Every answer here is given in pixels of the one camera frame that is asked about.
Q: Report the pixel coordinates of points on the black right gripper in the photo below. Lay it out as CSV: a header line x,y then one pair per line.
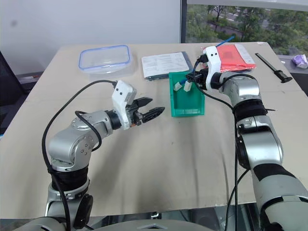
x,y
202,78

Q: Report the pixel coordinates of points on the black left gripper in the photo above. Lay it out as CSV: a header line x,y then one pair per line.
x,y
133,114

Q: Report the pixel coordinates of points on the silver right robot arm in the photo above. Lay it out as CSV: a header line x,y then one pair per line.
x,y
262,144

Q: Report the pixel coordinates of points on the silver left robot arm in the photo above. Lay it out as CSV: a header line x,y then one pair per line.
x,y
67,144

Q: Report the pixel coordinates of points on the white coupler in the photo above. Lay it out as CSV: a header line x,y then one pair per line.
x,y
178,86

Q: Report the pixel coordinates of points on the green plastic bin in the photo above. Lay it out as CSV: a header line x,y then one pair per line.
x,y
185,103

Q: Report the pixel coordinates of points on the white printed paper sheet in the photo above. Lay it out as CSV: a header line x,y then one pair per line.
x,y
164,63

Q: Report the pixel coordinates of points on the red plastic pack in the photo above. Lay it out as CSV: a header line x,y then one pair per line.
x,y
231,59

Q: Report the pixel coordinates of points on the clear container with blue lid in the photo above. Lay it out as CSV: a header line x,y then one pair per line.
x,y
106,60

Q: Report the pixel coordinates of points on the black caliper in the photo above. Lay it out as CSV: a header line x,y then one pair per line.
x,y
274,69

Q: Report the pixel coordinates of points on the dark side desk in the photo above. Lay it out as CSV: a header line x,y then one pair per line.
x,y
298,79

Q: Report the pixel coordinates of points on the purple crumpled wrapper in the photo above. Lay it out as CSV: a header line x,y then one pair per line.
x,y
300,60

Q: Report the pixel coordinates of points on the silver robot torso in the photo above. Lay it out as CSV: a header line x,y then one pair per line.
x,y
154,226

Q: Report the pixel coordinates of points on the black chair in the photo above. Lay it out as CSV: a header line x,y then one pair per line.
x,y
8,81

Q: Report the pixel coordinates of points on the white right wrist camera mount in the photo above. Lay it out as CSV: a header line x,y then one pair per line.
x,y
213,62

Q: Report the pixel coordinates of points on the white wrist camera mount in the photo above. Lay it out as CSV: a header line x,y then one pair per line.
x,y
121,93
213,62

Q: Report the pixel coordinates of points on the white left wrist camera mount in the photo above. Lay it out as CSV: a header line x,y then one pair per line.
x,y
121,93

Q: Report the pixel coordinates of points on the dark window frame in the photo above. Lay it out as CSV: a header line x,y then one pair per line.
x,y
184,21

